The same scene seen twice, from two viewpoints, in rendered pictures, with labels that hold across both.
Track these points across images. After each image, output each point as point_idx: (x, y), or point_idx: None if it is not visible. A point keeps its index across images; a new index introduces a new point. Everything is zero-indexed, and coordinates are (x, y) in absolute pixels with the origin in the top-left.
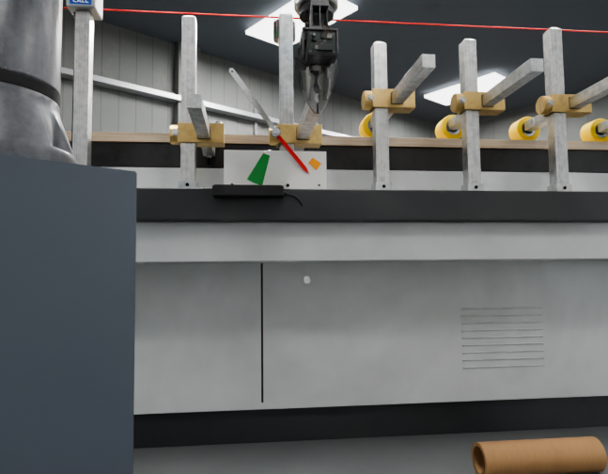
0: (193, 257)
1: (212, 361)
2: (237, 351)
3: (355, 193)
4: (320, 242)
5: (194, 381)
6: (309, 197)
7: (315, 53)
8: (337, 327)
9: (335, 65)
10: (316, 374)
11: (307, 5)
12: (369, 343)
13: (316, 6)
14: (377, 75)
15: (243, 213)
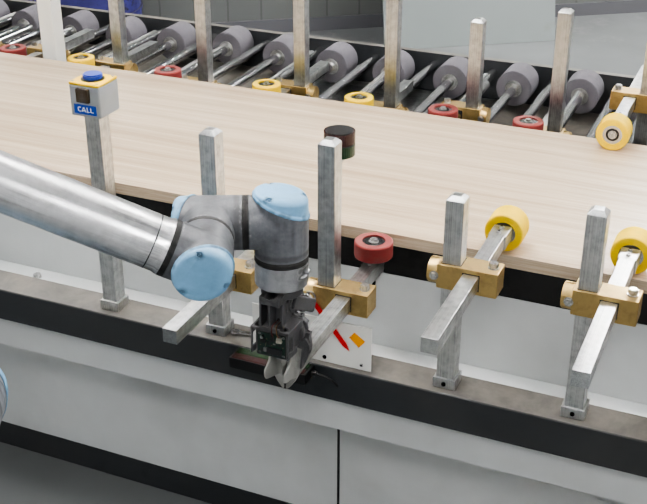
0: (228, 397)
1: (284, 457)
2: (310, 455)
3: (401, 388)
4: (367, 418)
5: (265, 469)
6: (346, 379)
7: (264, 354)
8: (428, 465)
9: (305, 342)
10: (399, 503)
11: (263, 290)
12: (467, 492)
13: (265, 304)
14: (447, 245)
15: (272, 379)
